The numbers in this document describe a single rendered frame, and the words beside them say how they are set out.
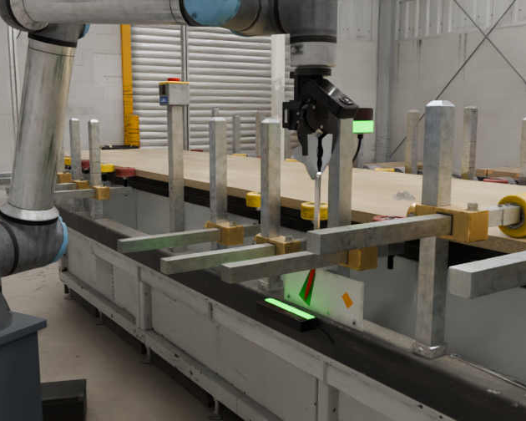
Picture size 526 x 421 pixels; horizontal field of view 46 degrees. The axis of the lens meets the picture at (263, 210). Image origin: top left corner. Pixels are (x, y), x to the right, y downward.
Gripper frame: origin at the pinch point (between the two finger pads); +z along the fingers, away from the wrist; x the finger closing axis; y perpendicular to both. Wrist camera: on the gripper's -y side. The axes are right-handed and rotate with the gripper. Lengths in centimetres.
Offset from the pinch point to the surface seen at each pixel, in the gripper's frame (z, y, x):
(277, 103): -15, 158, -103
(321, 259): 16.3, -3.4, 1.3
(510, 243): 11.6, -27.6, -22.9
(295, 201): 12.1, 37.3, -23.1
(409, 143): 1, 82, -115
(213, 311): 46, 57, -9
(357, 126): -9.0, 0.2, -10.4
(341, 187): 3.2, 0.5, -6.8
